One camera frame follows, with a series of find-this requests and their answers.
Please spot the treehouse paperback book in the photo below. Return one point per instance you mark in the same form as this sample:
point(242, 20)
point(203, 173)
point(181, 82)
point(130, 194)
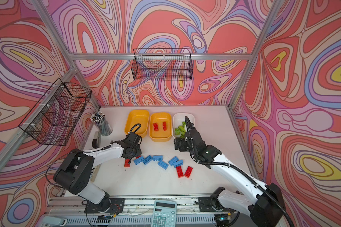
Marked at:
point(94, 173)

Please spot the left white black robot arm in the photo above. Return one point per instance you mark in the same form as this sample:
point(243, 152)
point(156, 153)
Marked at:
point(75, 171)

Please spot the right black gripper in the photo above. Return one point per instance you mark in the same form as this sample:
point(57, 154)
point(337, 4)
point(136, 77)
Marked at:
point(182, 141)

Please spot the black wire basket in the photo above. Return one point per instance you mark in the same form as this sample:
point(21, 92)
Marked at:
point(162, 64)
point(54, 120)

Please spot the left black wire basket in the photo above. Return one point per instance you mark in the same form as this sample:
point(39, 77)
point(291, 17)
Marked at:
point(54, 120)

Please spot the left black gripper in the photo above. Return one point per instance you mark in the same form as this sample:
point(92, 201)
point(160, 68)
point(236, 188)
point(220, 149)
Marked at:
point(139, 152)

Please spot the teal desk calculator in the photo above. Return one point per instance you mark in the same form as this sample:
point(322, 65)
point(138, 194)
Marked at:
point(164, 213)

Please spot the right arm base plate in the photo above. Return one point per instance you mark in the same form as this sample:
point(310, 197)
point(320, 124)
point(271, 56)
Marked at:
point(208, 204)

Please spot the left yellow plastic bin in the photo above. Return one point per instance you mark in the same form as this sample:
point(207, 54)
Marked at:
point(138, 116)

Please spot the blue lego brick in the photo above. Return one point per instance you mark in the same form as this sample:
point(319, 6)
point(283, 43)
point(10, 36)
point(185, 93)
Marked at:
point(178, 163)
point(173, 160)
point(139, 160)
point(157, 157)
point(163, 164)
point(147, 160)

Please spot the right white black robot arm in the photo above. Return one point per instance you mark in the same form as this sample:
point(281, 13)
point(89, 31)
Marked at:
point(262, 202)

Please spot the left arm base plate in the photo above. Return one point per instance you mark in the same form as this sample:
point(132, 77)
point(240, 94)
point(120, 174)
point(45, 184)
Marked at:
point(115, 206)

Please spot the back black wire basket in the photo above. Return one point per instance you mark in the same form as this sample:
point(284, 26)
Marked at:
point(162, 64)

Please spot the middle yellow plastic bin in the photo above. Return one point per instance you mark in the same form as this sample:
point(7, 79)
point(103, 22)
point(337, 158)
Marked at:
point(161, 135)

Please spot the white plastic bin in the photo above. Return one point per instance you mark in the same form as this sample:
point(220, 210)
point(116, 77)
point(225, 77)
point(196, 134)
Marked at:
point(177, 121)

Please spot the yellow plastic bin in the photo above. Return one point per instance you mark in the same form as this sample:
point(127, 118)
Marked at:
point(138, 116)
point(161, 135)

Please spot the cup of pencils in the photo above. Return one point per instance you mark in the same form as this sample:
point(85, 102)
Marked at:
point(99, 119)

